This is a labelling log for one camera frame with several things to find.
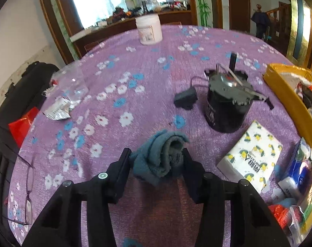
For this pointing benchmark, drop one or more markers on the clear plastic cup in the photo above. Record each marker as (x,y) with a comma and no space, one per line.
(72,82)

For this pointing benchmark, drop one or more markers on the black bag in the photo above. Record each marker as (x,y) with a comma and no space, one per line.
(6,103)

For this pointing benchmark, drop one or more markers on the black white pack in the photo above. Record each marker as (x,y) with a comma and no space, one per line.
(307,96)

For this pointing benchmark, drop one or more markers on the blue white tissue pack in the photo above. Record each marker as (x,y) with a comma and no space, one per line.
(298,169)

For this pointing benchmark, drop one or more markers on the gold pillar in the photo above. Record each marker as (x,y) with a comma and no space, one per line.
(298,25)

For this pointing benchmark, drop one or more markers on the gold cardboard box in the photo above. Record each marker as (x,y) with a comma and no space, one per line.
(287,95)

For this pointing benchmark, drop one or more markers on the purple floral tablecloth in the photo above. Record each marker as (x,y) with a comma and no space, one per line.
(145,82)

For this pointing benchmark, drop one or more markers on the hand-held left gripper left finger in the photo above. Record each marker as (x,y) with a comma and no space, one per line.
(121,167)

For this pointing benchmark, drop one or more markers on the red plastic bag ball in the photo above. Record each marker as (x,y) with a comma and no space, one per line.
(279,214)

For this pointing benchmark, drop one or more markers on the silver foil wrapper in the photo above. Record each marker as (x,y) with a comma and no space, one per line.
(59,109)

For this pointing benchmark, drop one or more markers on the eyeglasses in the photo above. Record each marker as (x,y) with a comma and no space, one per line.
(28,198)

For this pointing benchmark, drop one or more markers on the black power adapter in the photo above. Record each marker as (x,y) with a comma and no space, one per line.
(185,99)

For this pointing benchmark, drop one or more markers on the blue knit sock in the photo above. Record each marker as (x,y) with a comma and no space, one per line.
(156,157)

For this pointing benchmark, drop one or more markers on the red paper bag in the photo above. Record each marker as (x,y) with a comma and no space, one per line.
(23,126)

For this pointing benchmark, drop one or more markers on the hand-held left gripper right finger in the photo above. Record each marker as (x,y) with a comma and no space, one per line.
(190,171)

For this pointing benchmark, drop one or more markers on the clear plastic bag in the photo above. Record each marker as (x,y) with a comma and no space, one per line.
(296,223)

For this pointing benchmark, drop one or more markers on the lemon print tissue pack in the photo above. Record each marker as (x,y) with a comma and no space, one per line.
(251,157)

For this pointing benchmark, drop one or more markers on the white plastic jar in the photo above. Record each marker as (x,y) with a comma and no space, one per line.
(148,29)

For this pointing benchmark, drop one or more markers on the wood-framed glass partition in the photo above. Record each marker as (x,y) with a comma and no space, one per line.
(94,5)

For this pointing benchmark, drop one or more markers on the black cylindrical motor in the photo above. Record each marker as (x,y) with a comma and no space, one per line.
(225,103)

